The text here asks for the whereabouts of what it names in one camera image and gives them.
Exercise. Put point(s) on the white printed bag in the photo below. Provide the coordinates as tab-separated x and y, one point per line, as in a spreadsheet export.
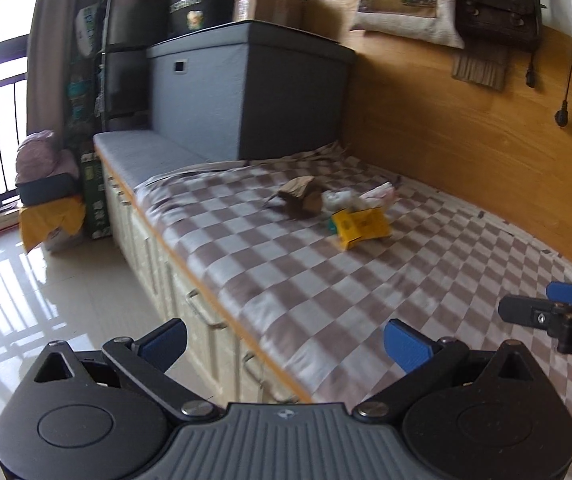
63	241

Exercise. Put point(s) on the wooden wall panel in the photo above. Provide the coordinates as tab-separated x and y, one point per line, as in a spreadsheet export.
441	135

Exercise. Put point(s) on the checkered blanket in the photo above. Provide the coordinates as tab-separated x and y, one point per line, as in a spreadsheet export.
316	285

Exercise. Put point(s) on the pink bag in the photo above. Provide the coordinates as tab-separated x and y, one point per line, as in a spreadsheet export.
41	157

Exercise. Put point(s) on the crumpled white tissue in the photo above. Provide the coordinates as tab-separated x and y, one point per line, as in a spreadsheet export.
338	200

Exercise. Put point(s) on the cream bed base cabinet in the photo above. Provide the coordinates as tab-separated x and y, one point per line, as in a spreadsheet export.
166	270

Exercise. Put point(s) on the green cardboard box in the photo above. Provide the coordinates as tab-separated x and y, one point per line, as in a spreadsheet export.
97	195

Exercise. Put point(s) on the brown curtain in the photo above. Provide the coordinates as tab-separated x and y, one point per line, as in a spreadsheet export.
51	60

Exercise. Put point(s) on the crumpled brown paper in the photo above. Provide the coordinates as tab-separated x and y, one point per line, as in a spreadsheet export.
298	197

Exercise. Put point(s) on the brown cardboard box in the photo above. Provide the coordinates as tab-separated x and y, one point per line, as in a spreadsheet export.
266	5

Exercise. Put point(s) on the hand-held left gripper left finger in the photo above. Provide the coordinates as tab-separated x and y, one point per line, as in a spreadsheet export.
163	342

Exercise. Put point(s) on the pink and white wrapper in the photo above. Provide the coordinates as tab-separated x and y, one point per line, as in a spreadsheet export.
381	194

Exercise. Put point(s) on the black shelf rack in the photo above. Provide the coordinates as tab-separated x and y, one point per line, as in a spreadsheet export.
126	35

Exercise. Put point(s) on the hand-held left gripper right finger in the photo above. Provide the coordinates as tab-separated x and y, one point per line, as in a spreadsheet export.
406	345

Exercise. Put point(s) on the yellow bag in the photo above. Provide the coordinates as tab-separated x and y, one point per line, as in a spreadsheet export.
41	220

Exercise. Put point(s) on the brown fringed cloth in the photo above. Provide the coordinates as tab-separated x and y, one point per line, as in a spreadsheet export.
481	67

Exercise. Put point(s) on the black round box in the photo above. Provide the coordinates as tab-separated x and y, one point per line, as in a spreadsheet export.
201	10

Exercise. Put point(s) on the grey storage box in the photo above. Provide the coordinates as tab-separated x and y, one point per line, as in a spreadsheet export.
216	100

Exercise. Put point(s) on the green printed packets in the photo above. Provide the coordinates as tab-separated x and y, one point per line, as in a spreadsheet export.
82	95

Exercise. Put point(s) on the yellow packet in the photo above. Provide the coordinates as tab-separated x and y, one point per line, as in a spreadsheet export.
361	227

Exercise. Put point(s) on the grey bench cushion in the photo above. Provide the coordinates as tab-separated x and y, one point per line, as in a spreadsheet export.
146	155

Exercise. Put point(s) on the white tissue roll pack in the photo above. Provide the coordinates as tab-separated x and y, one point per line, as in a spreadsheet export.
88	30

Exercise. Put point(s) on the decorative pillow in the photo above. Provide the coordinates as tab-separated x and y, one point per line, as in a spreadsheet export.
406	0

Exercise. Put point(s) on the brown leather bag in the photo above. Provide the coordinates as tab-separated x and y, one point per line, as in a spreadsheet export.
498	15

